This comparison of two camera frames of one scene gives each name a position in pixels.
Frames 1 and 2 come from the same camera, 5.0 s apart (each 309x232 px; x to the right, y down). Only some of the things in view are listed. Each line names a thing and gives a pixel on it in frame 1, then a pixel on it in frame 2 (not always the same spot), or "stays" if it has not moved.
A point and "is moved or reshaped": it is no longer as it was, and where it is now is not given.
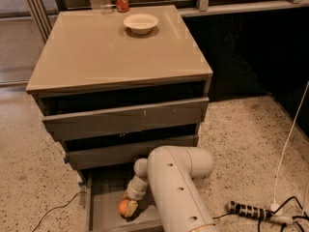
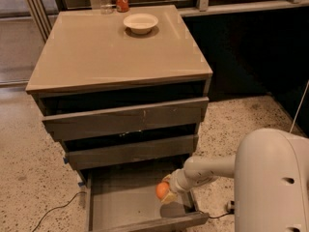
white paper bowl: (141, 23) stays
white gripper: (134, 192) → (177, 181)
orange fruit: (123, 206) is moved or reshaped
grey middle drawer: (120, 157) stays
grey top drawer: (82, 124) stays
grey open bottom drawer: (105, 188) stays
